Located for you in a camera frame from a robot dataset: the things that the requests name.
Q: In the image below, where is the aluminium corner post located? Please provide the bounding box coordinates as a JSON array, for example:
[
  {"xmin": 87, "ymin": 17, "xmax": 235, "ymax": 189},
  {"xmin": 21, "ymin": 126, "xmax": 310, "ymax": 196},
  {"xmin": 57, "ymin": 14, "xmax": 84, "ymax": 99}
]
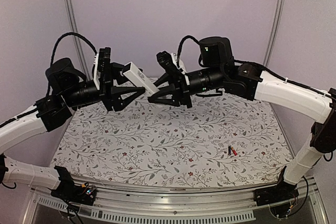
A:
[
  {"xmin": 262, "ymin": 0, "xmax": 285, "ymax": 67},
  {"xmin": 64, "ymin": 0, "xmax": 88, "ymax": 74}
]

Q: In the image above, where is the left aluminium corner post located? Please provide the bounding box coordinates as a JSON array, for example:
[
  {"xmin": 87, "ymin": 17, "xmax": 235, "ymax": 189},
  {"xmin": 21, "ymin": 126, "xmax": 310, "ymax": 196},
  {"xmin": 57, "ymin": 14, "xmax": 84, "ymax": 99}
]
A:
[{"xmin": 64, "ymin": 0, "xmax": 88, "ymax": 74}]

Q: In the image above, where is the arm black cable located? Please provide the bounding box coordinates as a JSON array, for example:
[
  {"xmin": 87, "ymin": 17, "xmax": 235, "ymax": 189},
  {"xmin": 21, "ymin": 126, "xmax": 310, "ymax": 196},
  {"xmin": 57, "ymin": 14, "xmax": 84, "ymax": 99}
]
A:
[
  {"xmin": 177, "ymin": 35, "xmax": 202, "ymax": 63},
  {"xmin": 49, "ymin": 32, "xmax": 98, "ymax": 65}
]

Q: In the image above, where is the floral patterned table mat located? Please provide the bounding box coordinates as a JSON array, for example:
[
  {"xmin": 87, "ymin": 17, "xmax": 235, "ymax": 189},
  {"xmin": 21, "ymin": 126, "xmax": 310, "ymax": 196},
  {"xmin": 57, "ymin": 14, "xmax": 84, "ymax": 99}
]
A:
[{"xmin": 51, "ymin": 94, "xmax": 292, "ymax": 188}]

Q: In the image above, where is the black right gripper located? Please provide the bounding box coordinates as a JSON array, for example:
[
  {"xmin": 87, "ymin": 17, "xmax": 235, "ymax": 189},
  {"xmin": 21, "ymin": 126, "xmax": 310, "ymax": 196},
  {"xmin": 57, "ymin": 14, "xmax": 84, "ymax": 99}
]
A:
[{"xmin": 146, "ymin": 66, "xmax": 225, "ymax": 108}]

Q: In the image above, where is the right aluminium corner post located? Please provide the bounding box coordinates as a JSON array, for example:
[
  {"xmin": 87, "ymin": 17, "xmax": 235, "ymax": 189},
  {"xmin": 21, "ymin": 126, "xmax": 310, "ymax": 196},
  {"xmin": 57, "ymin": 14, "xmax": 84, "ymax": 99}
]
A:
[{"xmin": 262, "ymin": 0, "xmax": 285, "ymax": 67}]

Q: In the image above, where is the white air conditioner remote control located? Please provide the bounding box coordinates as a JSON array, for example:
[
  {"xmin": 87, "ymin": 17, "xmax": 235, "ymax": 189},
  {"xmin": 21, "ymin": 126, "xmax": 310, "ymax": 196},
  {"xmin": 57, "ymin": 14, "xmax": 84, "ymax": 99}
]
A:
[{"xmin": 122, "ymin": 62, "xmax": 159, "ymax": 95}]

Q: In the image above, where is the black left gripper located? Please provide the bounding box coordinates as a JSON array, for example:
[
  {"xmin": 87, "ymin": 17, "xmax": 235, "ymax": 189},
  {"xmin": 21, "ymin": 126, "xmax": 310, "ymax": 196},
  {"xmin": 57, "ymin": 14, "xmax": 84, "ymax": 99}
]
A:
[{"xmin": 62, "ymin": 62, "xmax": 145, "ymax": 111}]

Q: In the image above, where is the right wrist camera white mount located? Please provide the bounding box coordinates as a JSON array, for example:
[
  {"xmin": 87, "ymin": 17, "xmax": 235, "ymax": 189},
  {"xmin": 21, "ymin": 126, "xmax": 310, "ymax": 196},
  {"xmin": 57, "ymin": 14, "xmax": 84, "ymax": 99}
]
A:
[{"xmin": 170, "ymin": 53, "xmax": 190, "ymax": 86}]

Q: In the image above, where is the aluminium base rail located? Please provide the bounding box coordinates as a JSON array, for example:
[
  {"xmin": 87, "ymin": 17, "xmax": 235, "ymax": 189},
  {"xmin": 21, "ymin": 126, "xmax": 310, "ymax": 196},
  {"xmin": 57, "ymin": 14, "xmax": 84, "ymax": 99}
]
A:
[{"xmin": 23, "ymin": 176, "xmax": 331, "ymax": 223}]

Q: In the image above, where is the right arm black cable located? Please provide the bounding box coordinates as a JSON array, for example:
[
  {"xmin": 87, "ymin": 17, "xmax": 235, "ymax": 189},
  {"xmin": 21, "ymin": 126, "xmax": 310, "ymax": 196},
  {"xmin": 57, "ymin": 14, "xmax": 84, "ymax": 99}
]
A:
[{"xmin": 177, "ymin": 35, "xmax": 202, "ymax": 63}]

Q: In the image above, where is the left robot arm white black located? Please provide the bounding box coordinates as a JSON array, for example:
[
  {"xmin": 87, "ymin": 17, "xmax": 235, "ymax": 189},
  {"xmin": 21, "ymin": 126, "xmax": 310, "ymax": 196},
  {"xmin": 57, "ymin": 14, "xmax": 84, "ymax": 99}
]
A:
[{"xmin": 1, "ymin": 47, "xmax": 145, "ymax": 200}]

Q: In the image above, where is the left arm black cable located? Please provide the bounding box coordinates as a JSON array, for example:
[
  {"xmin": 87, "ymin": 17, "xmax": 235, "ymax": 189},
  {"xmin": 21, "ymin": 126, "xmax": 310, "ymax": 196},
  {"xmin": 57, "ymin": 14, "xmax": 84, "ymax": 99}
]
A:
[{"xmin": 49, "ymin": 32, "xmax": 98, "ymax": 65}]

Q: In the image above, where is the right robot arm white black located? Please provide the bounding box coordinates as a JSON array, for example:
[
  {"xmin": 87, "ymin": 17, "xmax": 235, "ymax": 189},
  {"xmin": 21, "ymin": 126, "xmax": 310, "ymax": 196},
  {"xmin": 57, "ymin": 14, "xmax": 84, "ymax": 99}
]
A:
[{"xmin": 149, "ymin": 36, "xmax": 335, "ymax": 201}]

